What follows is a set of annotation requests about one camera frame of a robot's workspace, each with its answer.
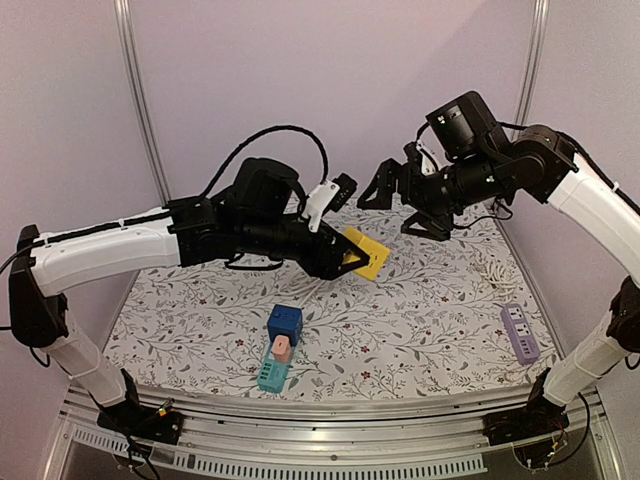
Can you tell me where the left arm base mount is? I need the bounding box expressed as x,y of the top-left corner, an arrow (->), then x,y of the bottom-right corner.
97,398 -> 185,445

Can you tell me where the aluminium front rail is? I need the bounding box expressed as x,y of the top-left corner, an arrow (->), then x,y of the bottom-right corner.
41,386 -> 639,479

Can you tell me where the yellow cube socket adapter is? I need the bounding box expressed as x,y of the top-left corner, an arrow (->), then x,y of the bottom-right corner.
344,227 -> 390,281

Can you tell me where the aluminium frame post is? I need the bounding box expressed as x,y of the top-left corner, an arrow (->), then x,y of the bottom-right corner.
514,0 -> 550,125
113,0 -> 171,204

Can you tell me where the left aluminium frame post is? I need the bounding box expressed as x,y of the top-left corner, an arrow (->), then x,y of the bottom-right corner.
113,0 -> 171,204

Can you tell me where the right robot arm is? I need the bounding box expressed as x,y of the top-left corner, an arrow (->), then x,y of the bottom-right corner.
357,91 -> 639,436

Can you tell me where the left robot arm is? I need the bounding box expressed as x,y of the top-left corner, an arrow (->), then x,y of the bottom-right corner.
2,157 -> 369,434

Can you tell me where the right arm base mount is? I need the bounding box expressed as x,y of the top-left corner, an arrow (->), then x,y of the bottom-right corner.
482,400 -> 569,446

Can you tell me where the purple power strip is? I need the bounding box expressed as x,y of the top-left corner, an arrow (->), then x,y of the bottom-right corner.
500,304 -> 540,366

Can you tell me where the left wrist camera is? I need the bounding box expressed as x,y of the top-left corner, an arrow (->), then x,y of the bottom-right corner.
301,173 -> 357,233

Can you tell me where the pink plug adapter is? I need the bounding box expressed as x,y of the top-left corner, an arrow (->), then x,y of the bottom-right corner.
271,335 -> 293,364

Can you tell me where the blue cube socket adapter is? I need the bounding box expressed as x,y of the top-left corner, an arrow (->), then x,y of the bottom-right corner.
267,304 -> 303,347

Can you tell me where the teal power strip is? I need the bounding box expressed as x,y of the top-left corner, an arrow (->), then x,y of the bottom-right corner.
257,344 -> 296,394

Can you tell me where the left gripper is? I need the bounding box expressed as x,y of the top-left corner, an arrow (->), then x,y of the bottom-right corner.
238,215 -> 370,280

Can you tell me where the right aluminium frame post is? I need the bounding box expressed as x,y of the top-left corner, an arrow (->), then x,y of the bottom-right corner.
514,0 -> 550,125

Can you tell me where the beige cable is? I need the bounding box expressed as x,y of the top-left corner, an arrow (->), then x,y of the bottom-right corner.
472,253 -> 519,297

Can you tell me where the floral table mat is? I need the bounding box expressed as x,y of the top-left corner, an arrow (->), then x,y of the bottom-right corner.
104,205 -> 559,402

